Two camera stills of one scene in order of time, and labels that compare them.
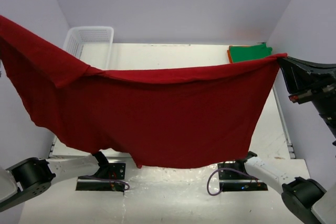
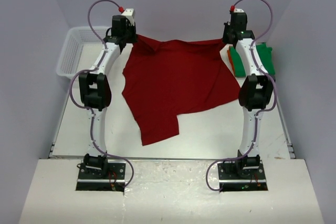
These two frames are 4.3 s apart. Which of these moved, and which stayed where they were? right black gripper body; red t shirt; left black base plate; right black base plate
Moved: red t shirt; right black gripper body
Stayed: right black base plate; left black base plate
